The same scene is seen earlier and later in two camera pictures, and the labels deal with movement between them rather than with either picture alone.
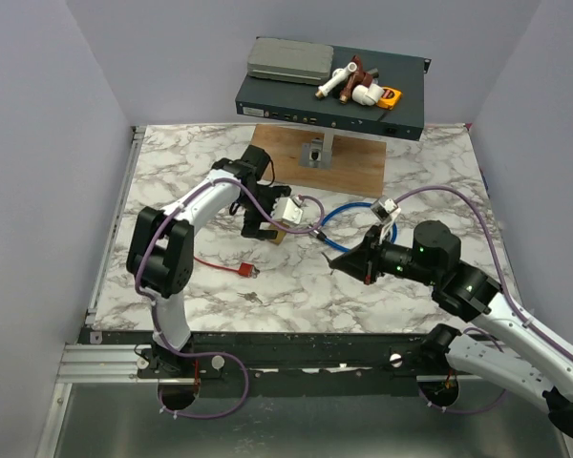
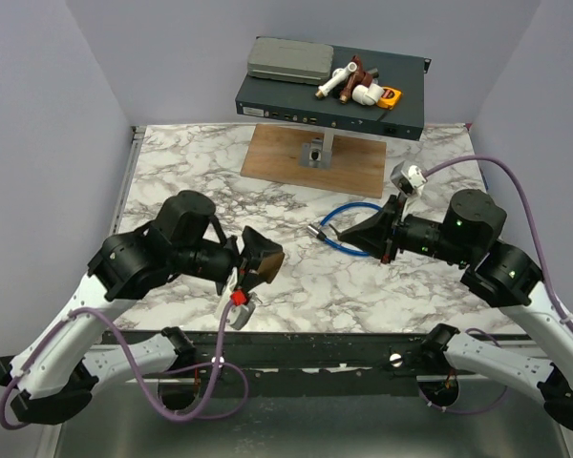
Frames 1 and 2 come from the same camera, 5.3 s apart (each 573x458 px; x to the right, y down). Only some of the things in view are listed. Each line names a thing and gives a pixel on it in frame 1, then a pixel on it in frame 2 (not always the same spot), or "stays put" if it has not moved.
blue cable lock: x=320 y=235 stays put
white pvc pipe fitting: x=338 y=74 stays put
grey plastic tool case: x=290 y=60 stays put
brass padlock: x=280 y=235 to x=270 y=264
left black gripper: x=252 y=227 to x=247 y=263
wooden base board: x=358 y=160 stays put
